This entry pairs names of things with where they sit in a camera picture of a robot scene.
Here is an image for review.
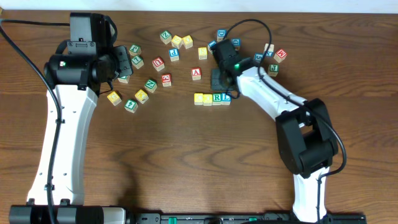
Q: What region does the blue l block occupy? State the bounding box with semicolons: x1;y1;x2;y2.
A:
221;93;231;105
207;40;216;54

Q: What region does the blue D block top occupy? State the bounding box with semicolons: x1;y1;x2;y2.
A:
216;29;226;42

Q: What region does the yellow G block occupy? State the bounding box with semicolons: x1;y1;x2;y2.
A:
107;91;122;106

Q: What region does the blue d block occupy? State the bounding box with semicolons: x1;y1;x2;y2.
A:
216;29;226;42
231;39;241;50

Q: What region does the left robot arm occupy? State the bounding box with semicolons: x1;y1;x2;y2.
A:
9;12;134;224

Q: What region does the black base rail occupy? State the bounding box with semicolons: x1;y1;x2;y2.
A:
127;207;368;224

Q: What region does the blue X block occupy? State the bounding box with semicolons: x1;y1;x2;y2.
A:
264;43;274;57

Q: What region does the green J block left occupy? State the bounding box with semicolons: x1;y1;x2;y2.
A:
129;44;142;57

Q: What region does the yellow S block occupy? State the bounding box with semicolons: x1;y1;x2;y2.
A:
198;47;208;60

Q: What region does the green j block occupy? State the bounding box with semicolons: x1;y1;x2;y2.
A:
129;44;142;57
267;64;279;77

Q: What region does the red U block left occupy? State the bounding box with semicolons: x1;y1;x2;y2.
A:
152;57;165;72

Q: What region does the green R block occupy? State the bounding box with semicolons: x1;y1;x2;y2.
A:
212;93;222;106

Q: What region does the green Z block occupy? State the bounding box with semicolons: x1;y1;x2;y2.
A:
160;30;172;45

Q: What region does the green 4 block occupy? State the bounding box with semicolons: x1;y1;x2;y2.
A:
124;100;138;113

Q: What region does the green J block right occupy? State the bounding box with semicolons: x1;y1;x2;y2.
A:
267;64;279;77

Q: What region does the yellow block upper right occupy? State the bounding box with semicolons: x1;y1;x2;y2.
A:
182;35;193;49

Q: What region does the yellow block upper left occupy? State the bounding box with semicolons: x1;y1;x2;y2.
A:
171;35;183;49

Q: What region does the yellow C block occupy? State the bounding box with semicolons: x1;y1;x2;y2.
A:
194;93;203;105

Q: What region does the blue P block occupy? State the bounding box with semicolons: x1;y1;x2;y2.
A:
169;49;180;62

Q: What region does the green N block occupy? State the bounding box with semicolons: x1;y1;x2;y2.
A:
144;79;157;93

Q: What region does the green V block left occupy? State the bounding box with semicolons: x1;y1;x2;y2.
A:
118;76;130;83

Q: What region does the yellow O block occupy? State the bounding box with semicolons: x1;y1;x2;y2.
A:
203;94;213;106

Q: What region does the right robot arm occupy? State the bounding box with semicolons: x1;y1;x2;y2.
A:
210;39;338;223

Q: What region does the red A block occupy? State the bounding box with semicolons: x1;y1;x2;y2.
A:
191;67;201;80

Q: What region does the blue D block right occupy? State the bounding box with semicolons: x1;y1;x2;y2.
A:
231;39;241;50

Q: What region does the red E block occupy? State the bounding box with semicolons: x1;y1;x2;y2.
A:
161;73;172;87

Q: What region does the green 7 block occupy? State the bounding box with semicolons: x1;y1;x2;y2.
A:
131;55;144;69

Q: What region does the yellow K block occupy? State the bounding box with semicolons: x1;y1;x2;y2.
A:
134;90;149;104

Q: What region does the blue 5 block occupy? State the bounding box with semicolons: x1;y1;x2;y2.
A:
254;53;263;62

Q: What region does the red M block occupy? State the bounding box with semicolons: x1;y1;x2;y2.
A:
274;49;287;63

